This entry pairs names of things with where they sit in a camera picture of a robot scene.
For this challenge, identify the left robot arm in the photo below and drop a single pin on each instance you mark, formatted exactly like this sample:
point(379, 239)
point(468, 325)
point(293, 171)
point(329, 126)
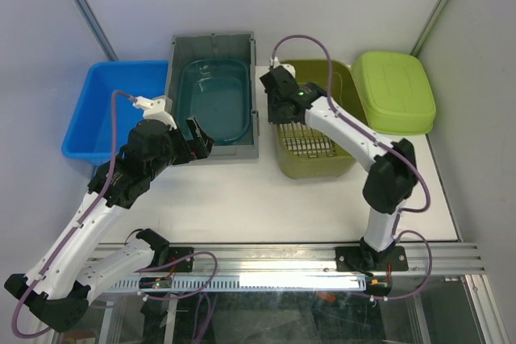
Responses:
point(62, 286)

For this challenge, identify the grey plastic crate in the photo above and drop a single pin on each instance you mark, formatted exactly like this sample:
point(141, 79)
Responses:
point(237, 45)

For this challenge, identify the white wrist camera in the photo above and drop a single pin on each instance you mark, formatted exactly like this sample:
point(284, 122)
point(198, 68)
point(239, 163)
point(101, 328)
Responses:
point(158, 108)
point(274, 62)

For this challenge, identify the left aluminium corner post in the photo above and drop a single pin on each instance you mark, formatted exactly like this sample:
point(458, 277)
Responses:
point(91, 20)

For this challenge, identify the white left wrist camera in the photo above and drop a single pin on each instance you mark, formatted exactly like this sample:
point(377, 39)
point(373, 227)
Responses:
point(158, 108)

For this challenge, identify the lime green plastic basin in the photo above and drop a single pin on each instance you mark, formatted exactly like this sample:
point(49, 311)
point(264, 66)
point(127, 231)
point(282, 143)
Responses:
point(395, 93)

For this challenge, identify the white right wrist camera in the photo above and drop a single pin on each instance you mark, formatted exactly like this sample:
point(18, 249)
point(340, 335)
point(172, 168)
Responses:
point(274, 62)

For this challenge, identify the aluminium corner post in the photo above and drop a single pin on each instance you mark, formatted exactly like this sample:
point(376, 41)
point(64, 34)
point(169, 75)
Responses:
point(430, 24)
point(91, 20)

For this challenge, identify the olive green slotted basket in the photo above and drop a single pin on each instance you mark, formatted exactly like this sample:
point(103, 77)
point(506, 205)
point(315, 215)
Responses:
point(303, 152)

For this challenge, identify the blue plastic tub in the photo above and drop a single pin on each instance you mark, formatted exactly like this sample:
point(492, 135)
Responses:
point(89, 135)

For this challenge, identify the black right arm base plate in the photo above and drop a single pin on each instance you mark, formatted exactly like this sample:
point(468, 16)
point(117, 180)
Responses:
point(367, 261)

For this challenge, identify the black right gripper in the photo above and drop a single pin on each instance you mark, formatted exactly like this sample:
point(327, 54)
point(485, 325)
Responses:
point(274, 118)

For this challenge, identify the teal transparent tub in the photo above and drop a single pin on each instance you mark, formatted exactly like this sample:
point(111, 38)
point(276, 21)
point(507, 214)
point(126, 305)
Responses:
point(217, 92)

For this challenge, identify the right aluminium corner post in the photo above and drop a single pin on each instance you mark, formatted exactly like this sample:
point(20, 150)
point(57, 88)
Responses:
point(430, 24)

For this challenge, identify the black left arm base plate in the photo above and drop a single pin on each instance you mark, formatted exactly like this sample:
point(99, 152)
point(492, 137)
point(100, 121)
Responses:
point(176, 260)

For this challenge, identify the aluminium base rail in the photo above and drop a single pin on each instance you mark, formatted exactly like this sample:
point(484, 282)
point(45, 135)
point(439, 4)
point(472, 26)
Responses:
point(446, 258)

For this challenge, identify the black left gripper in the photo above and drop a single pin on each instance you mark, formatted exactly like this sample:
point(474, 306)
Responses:
point(203, 143)

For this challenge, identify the white slotted cable duct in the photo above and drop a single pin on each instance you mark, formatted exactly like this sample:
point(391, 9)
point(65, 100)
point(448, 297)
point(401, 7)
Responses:
point(247, 282)

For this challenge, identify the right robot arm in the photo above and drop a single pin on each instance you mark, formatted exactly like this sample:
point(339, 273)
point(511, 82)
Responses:
point(389, 165)

